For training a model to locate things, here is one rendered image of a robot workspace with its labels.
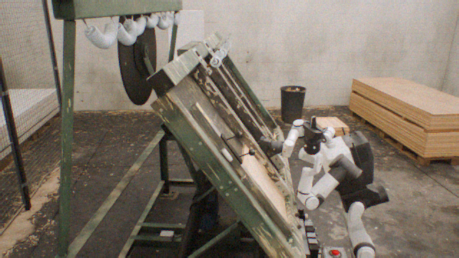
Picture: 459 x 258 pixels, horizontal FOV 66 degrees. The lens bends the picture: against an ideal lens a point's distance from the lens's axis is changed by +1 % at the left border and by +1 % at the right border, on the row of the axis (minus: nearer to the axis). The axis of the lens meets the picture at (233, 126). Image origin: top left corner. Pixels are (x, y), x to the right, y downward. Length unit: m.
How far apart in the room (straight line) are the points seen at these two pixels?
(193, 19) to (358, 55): 3.92
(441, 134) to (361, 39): 3.28
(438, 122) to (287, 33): 3.51
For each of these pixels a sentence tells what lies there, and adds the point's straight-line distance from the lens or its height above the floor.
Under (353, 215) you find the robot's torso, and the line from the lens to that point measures 2.43.
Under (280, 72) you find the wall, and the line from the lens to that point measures 7.68.
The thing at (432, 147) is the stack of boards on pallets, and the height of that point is 0.30.
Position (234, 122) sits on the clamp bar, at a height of 1.44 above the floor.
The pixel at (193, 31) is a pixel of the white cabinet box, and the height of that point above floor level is 1.73.
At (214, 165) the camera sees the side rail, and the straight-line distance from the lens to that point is 1.69.
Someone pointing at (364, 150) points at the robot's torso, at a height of 1.36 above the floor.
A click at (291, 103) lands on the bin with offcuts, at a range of 6.71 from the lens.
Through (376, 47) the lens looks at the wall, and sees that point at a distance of 8.39.
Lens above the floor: 2.18
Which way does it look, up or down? 19 degrees down
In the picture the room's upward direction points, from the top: 1 degrees clockwise
